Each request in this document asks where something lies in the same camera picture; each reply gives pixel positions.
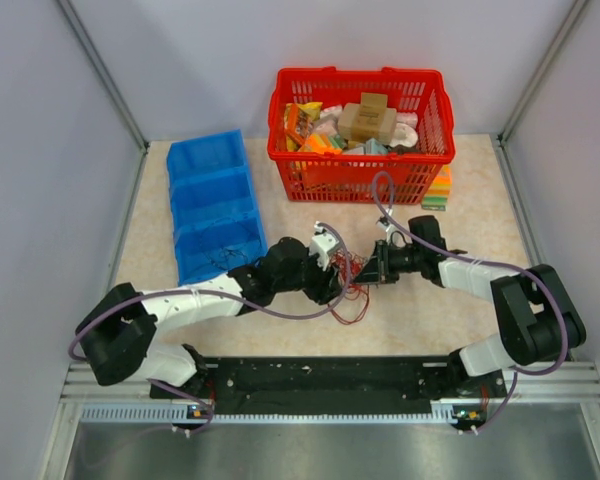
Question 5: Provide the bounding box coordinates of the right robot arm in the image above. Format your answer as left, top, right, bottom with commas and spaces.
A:
353, 215, 587, 396

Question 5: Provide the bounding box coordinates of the red plastic shopping basket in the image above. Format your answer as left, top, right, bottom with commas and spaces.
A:
267, 67, 455, 204

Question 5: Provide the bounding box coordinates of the brown cardboard box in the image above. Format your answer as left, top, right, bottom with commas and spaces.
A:
337, 92, 397, 144

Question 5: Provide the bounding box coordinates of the teal sponge package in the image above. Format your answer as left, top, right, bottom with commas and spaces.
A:
364, 138, 388, 156

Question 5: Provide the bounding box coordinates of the grey slotted cable duct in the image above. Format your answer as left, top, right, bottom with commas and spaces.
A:
79, 402, 486, 426

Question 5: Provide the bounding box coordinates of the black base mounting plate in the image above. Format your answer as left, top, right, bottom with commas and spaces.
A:
149, 343, 516, 415

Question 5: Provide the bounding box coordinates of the grey aluminium frame rail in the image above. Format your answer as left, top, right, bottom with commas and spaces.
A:
505, 132, 600, 375

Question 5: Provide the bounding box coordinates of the blue plastic compartment bin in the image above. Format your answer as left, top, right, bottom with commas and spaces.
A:
166, 130, 268, 285

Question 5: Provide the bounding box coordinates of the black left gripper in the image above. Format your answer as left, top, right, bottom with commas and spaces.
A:
274, 248, 345, 306

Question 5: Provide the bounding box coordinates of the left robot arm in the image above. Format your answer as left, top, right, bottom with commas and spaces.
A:
75, 231, 342, 397

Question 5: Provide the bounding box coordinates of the red wire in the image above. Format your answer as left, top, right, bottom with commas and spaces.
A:
327, 251, 376, 325

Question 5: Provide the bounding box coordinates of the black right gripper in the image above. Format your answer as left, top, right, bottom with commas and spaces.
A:
353, 240, 424, 285

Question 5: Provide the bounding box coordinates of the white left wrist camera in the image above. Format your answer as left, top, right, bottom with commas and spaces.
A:
308, 222, 341, 271

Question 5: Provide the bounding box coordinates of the colourful sponge pack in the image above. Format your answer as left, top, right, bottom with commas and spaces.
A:
421, 165, 452, 211

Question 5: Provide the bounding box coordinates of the orange sponge daddy box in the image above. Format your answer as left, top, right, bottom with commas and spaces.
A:
297, 134, 343, 154

